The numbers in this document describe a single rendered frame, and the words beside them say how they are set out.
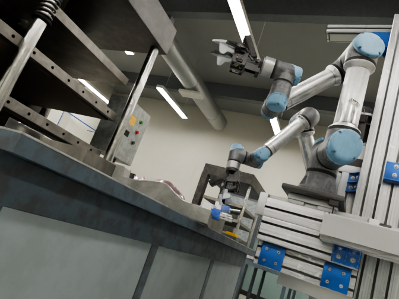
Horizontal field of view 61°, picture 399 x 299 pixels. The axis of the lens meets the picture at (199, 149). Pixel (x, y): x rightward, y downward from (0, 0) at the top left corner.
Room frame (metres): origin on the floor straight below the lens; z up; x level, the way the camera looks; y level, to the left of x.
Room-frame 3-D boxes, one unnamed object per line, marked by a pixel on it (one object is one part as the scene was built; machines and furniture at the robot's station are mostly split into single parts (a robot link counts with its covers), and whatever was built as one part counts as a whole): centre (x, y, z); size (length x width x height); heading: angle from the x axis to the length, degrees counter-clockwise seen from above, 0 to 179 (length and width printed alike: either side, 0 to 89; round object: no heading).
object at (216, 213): (1.37, -0.15, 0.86); 0.13 x 0.05 x 0.05; 81
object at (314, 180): (1.29, -0.49, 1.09); 0.15 x 0.15 x 0.10
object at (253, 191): (6.35, -0.93, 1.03); 1.54 x 0.94 x 2.06; 154
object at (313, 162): (1.29, -0.49, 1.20); 0.13 x 0.12 x 0.14; 177
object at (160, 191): (1.46, 0.11, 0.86); 0.50 x 0.26 x 0.11; 81
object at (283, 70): (1.18, -0.22, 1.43); 0.11 x 0.08 x 0.09; 87
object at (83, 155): (1.09, 0.36, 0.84); 0.20 x 0.15 x 0.07; 64
